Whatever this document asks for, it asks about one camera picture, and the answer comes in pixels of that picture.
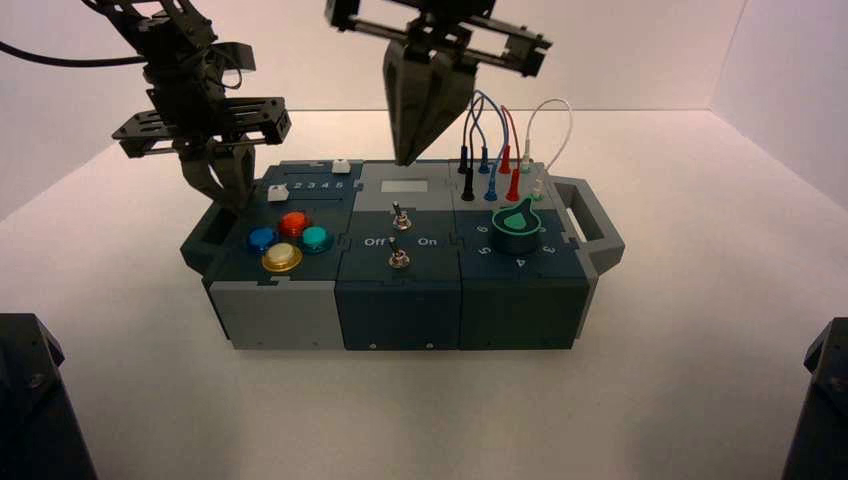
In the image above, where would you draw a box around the black jumper cable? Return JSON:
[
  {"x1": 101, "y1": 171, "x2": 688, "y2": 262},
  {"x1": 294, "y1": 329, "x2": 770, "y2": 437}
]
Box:
[{"x1": 457, "y1": 99, "x2": 485, "y2": 202}]

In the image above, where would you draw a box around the green push button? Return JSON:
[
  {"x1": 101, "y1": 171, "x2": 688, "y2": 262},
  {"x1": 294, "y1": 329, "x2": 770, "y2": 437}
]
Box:
[{"x1": 301, "y1": 225, "x2": 335, "y2": 256}]

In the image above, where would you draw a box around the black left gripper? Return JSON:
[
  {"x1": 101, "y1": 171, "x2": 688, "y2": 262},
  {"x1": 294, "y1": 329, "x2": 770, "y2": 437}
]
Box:
[{"x1": 111, "y1": 16, "x2": 293, "y2": 210}]

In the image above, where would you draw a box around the green rotary knob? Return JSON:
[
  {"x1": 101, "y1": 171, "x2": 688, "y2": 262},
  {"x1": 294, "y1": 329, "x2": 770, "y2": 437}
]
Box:
[{"x1": 490, "y1": 196, "x2": 543, "y2": 257}]

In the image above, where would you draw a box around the dark teal grey control box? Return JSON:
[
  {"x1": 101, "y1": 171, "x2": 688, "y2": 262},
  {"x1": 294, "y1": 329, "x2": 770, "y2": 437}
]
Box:
[{"x1": 180, "y1": 158, "x2": 626, "y2": 352}]

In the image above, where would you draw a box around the blue jumper cable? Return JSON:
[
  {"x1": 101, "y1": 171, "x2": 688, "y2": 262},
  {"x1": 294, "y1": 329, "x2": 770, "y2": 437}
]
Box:
[{"x1": 467, "y1": 90, "x2": 509, "y2": 202}]

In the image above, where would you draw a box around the yellow push button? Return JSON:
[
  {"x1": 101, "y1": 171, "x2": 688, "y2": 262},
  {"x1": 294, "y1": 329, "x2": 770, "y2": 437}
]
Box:
[{"x1": 261, "y1": 243, "x2": 304, "y2": 274}]

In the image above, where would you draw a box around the white jumper cable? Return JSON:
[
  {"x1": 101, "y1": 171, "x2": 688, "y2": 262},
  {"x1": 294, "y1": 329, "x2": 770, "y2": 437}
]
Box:
[{"x1": 519, "y1": 97, "x2": 574, "y2": 200}]

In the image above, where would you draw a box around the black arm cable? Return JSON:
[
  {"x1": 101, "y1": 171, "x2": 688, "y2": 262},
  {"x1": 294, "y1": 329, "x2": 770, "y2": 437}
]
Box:
[{"x1": 0, "y1": 40, "x2": 148, "y2": 69}]

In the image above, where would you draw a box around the red jumper cable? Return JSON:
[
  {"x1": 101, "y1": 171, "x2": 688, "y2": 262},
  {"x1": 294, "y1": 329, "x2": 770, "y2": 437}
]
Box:
[{"x1": 498, "y1": 104, "x2": 523, "y2": 202}]

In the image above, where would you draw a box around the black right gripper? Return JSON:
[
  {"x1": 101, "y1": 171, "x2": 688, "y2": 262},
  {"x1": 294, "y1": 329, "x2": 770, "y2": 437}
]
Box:
[{"x1": 324, "y1": 0, "x2": 554, "y2": 168}]

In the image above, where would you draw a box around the red push button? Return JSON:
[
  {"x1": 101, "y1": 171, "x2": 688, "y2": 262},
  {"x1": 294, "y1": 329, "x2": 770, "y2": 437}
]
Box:
[{"x1": 278, "y1": 211, "x2": 313, "y2": 240}]

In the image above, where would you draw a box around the blue push button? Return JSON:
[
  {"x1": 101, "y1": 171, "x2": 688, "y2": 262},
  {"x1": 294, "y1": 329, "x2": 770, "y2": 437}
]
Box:
[{"x1": 246, "y1": 227, "x2": 281, "y2": 254}]

